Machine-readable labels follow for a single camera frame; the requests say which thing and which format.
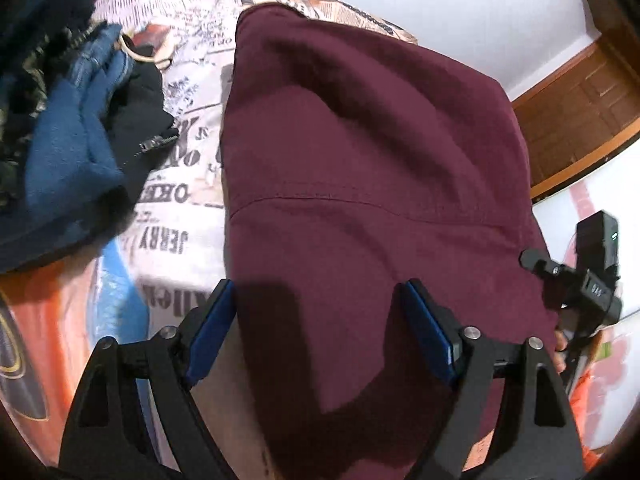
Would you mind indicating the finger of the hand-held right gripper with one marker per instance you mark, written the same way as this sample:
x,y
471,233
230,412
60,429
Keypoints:
x,y
537,261

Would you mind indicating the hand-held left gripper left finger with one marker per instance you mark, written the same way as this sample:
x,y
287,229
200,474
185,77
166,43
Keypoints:
x,y
212,330

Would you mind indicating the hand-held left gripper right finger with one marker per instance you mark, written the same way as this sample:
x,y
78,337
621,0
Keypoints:
x,y
430,332

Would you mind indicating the maroon shirt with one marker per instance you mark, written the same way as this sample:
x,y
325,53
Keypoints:
x,y
375,160

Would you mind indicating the person's right hand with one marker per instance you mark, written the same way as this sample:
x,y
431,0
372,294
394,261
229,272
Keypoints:
x,y
560,350

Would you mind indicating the newspaper print bedsheet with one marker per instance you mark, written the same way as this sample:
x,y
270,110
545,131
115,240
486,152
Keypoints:
x,y
190,220

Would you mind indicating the orange blue printed blanket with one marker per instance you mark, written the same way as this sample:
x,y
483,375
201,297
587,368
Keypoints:
x,y
55,340

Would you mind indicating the wooden door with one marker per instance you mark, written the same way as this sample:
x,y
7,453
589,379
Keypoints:
x,y
590,110

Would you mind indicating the blue folded fleece garment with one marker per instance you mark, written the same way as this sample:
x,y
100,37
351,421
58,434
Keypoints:
x,y
65,160

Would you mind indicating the black folded garment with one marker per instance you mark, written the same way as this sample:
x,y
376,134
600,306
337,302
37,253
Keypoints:
x,y
142,105

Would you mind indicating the navy patterned folded cloth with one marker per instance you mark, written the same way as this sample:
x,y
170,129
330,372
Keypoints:
x,y
20,110

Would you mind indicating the blue denim jeans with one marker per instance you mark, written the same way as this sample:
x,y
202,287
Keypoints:
x,y
95,55

